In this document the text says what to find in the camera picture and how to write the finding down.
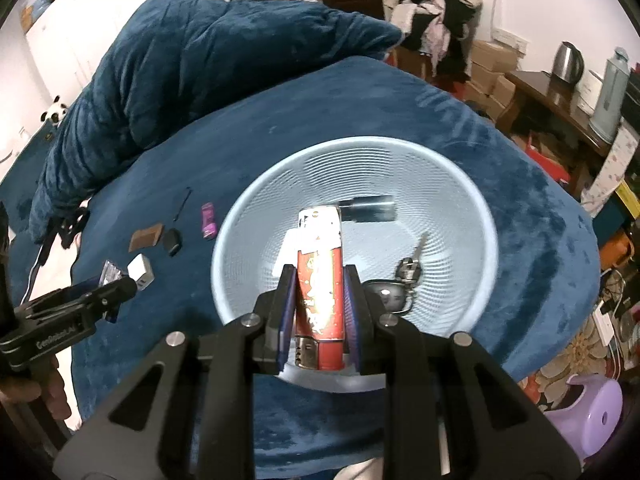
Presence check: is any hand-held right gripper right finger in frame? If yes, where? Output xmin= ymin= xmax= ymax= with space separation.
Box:
xmin=343 ymin=264 xmax=584 ymax=480

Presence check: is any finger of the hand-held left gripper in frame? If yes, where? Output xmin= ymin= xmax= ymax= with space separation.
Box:
xmin=30 ymin=276 xmax=139 ymax=329
xmin=20 ymin=280 xmax=118 ymax=315

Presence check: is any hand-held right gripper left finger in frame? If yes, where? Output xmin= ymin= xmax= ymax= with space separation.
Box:
xmin=54 ymin=263 xmax=297 ymax=480

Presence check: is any clear-wrapped battery pack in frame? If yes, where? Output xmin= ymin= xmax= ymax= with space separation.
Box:
xmin=97 ymin=260 xmax=123 ymax=286

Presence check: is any white USB charger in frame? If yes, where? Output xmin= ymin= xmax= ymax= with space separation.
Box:
xmin=127 ymin=254 xmax=153 ymax=291

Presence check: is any red lighter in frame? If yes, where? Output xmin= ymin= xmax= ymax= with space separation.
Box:
xmin=291 ymin=206 xmax=347 ymax=372

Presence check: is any black oval key fob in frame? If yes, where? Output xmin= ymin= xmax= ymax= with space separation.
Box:
xmin=362 ymin=280 xmax=416 ymax=317

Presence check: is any brown wooden comb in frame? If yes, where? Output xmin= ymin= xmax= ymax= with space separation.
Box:
xmin=128 ymin=223 xmax=165 ymax=253

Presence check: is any silver key and ring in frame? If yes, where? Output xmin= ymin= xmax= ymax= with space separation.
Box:
xmin=396 ymin=232 xmax=431 ymax=286

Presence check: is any black hair pin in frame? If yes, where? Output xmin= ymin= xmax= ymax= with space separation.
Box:
xmin=172 ymin=187 xmax=193 ymax=221

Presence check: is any purple lighter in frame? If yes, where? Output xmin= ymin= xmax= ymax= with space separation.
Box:
xmin=200 ymin=203 xmax=218 ymax=239

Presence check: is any grey spray bottle clear cap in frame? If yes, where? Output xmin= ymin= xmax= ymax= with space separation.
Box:
xmin=339 ymin=195 xmax=396 ymax=223

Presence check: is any light blue plastic basket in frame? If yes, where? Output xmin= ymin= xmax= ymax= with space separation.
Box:
xmin=211 ymin=136 xmax=500 ymax=394

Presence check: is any person's left hand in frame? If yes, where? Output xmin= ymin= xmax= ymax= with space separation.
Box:
xmin=0 ymin=357 xmax=73 ymax=423

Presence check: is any person's leg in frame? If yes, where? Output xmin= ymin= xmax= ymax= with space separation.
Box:
xmin=345 ymin=457 xmax=386 ymax=480

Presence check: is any panda plush toy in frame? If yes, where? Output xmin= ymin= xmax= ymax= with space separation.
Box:
xmin=42 ymin=95 xmax=71 ymax=126

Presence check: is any floral floor mat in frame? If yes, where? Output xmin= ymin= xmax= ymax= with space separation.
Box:
xmin=517 ymin=310 xmax=626 ymax=406

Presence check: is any crumpled dark blue quilt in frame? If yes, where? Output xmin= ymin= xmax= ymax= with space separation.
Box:
xmin=27 ymin=0 xmax=406 ymax=241

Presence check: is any red bag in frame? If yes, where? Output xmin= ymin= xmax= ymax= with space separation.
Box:
xmin=520 ymin=130 xmax=571 ymax=181

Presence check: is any purple plastic stool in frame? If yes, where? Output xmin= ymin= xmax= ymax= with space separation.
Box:
xmin=544 ymin=372 xmax=624 ymax=461

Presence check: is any white power strip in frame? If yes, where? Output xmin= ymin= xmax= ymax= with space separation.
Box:
xmin=595 ymin=305 xmax=618 ymax=346

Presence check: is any orange bag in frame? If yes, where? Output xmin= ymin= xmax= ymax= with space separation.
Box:
xmin=600 ymin=230 xmax=636 ymax=268

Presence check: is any stack of cardboard boxes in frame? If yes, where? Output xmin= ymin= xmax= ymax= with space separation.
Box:
xmin=462 ymin=39 xmax=521 ymax=123

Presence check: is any dark wooden side table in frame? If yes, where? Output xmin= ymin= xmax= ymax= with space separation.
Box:
xmin=495 ymin=70 xmax=621 ymax=196

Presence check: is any white floral cloth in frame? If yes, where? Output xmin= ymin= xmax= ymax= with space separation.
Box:
xmin=580 ymin=125 xmax=640 ymax=218

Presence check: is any pile of clothes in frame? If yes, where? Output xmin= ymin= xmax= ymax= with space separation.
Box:
xmin=385 ymin=0 xmax=483 ymax=81

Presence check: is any steel electric kettle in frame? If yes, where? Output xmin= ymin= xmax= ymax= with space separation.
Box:
xmin=551 ymin=41 xmax=585 ymax=92

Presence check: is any light blue thermos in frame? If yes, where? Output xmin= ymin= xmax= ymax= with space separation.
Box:
xmin=587 ymin=46 xmax=632 ymax=145

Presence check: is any black webbing strap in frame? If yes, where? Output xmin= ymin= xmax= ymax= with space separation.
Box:
xmin=59 ymin=209 xmax=91 ymax=250

